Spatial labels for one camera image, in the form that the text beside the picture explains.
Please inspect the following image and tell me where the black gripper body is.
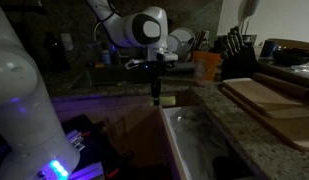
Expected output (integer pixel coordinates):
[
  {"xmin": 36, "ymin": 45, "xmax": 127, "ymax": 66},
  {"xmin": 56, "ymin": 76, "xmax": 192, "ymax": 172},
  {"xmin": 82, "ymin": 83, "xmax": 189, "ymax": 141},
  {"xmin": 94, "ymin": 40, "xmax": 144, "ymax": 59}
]
[{"xmin": 142, "ymin": 61, "xmax": 174, "ymax": 106}]

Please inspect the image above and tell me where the yellow green sponge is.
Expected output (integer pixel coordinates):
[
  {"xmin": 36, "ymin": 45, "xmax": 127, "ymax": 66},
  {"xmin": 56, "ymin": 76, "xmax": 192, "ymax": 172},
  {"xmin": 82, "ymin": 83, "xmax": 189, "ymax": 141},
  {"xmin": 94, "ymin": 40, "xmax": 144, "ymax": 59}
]
[{"xmin": 159, "ymin": 96, "xmax": 176, "ymax": 106}]

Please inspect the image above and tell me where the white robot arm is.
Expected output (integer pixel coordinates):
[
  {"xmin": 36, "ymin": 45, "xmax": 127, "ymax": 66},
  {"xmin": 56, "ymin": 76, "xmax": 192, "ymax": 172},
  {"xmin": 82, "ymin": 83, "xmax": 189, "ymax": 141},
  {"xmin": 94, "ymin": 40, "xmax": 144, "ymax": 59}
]
[{"xmin": 0, "ymin": 0, "xmax": 178, "ymax": 180}]

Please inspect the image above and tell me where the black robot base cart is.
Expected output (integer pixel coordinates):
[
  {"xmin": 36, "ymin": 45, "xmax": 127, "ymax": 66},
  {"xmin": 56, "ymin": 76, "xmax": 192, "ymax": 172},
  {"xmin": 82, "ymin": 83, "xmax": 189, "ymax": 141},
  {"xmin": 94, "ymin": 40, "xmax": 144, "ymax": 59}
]
[{"xmin": 62, "ymin": 115, "xmax": 126, "ymax": 180}]

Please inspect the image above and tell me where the white dish rack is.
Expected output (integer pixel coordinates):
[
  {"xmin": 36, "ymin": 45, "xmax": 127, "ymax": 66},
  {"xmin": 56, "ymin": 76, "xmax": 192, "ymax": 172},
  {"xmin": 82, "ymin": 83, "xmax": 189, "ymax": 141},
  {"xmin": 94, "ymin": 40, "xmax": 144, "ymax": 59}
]
[{"xmin": 165, "ymin": 51, "xmax": 194, "ymax": 72}]

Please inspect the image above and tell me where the large white plate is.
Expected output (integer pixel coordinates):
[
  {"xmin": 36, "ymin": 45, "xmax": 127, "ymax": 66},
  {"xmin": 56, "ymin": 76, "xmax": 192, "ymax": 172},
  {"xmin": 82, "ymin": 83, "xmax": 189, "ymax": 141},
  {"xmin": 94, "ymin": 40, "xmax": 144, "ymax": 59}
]
[{"xmin": 167, "ymin": 28, "xmax": 195, "ymax": 52}]

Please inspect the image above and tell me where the blue white soap bottle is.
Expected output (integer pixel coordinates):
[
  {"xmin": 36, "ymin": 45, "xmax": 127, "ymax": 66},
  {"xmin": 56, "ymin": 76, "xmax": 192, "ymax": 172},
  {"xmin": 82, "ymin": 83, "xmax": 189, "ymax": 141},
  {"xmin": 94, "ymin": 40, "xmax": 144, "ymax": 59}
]
[{"xmin": 101, "ymin": 50, "xmax": 111, "ymax": 65}]

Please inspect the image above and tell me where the orange plastic cup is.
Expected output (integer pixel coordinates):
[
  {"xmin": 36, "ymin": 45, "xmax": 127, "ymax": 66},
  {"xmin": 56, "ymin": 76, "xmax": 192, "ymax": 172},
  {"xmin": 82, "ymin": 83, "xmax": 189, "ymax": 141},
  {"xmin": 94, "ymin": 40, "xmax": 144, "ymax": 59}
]
[{"xmin": 193, "ymin": 51, "xmax": 220, "ymax": 86}]

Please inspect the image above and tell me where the stainless steel sink basin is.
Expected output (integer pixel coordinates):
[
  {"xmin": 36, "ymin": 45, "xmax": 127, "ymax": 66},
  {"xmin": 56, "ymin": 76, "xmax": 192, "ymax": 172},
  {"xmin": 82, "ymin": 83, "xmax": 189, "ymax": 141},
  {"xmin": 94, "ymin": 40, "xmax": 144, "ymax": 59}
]
[{"xmin": 72, "ymin": 67, "xmax": 151, "ymax": 89}]

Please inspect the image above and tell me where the curved chrome faucet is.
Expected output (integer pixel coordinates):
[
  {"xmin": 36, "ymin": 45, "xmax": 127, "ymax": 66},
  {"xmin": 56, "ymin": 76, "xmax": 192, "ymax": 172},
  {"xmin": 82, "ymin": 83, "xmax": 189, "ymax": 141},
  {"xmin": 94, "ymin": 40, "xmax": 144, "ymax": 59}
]
[{"xmin": 93, "ymin": 21, "xmax": 123, "ymax": 66}]

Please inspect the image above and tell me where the black knife block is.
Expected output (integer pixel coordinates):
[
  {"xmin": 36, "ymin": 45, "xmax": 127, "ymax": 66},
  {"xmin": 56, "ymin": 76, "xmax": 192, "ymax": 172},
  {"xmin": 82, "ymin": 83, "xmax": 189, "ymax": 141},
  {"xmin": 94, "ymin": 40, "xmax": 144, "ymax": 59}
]
[{"xmin": 221, "ymin": 47, "xmax": 258, "ymax": 80}]

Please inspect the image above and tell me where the open white drawer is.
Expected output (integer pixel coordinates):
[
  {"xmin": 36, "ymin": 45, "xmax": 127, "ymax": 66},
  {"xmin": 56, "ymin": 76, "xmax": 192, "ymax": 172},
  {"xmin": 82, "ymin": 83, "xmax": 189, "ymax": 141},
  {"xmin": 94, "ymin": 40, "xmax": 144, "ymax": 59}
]
[{"xmin": 159, "ymin": 106, "xmax": 257, "ymax": 180}]

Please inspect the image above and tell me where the blue mug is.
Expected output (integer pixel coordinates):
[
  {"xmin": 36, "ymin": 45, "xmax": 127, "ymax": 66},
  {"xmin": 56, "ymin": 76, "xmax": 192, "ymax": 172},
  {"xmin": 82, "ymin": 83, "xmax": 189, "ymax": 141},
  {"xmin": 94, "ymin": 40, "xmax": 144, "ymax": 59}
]
[{"xmin": 260, "ymin": 40, "xmax": 277, "ymax": 58}]

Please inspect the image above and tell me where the wooden rolling pin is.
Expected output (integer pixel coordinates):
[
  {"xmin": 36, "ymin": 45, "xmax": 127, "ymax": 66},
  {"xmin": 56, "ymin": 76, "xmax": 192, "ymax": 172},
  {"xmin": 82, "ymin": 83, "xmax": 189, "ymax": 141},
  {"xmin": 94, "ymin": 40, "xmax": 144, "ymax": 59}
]
[{"xmin": 252, "ymin": 73, "xmax": 309, "ymax": 99}]

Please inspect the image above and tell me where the light wooden cutting board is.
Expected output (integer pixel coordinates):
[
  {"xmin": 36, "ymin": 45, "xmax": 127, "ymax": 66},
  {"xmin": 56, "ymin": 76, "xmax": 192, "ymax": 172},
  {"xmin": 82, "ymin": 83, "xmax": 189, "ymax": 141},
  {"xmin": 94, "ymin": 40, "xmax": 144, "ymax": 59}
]
[{"xmin": 223, "ymin": 78, "xmax": 309, "ymax": 119}]

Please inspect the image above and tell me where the dark bowl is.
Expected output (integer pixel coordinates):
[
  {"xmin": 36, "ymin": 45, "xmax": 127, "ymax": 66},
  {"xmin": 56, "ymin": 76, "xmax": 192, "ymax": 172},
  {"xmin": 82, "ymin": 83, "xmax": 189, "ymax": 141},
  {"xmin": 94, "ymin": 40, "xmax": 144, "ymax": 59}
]
[{"xmin": 273, "ymin": 48, "xmax": 309, "ymax": 66}]

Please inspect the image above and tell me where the lower wooden cutting board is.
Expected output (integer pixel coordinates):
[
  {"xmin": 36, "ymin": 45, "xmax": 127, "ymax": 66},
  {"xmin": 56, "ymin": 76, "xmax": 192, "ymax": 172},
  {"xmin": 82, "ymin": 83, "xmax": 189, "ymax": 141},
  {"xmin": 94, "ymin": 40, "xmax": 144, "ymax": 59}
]
[{"xmin": 221, "ymin": 87, "xmax": 309, "ymax": 151}]

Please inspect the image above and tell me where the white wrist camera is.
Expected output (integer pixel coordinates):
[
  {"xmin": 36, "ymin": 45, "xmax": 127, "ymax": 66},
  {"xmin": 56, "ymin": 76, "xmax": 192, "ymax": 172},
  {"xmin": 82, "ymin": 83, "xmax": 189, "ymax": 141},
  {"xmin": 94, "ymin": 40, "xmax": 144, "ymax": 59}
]
[{"xmin": 155, "ymin": 51, "xmax": 178, "ymax": 62}]

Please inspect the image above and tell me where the wall outlet plate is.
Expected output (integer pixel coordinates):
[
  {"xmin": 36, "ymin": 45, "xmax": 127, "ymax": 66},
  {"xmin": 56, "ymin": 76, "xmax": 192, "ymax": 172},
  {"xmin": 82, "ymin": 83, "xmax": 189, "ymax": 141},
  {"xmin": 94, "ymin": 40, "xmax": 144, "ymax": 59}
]
[{"xmin": 61, "ymin": 33, "xmax": 74, "ymax": 51}]

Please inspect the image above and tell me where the dark bottle by wall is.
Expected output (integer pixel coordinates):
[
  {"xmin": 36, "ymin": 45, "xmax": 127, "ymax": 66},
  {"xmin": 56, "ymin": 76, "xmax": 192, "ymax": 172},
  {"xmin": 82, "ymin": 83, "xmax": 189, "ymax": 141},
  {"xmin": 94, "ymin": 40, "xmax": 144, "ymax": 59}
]
[{"xmin": 44, "ymin": 31, "xmax": 70, "ymax": 72}]

